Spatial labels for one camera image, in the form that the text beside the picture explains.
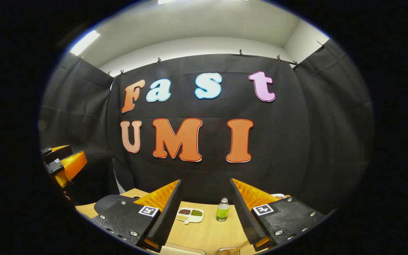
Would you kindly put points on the dark lidded silver rice cooker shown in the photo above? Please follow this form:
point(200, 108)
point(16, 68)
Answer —
point(108, 203)

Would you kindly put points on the row of black cloth clips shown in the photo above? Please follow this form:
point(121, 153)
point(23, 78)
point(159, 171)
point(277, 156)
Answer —
point(240, 53)

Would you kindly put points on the clear plastic container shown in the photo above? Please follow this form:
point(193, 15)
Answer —
point(182, 250)

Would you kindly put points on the ceiling light panel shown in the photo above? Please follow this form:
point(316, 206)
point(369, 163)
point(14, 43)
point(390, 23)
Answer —
point(84, 42)

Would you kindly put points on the wooden spoon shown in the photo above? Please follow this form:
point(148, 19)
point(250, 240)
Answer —
point(237, 247)

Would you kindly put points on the white toaster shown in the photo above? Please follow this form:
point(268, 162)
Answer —
point(277, 195)

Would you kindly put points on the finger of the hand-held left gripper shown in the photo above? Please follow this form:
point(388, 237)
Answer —
point(71, 166)
point(58, 153)

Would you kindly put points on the green label drink bottle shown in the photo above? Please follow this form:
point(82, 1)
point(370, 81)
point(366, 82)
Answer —
point(222, 212)

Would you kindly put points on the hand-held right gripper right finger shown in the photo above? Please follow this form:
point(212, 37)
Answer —
point(243, 212)

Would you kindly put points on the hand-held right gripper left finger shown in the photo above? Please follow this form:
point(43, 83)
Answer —
point(170, 212)

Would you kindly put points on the white divided dish of beans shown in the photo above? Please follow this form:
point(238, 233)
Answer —
point(190, 214)

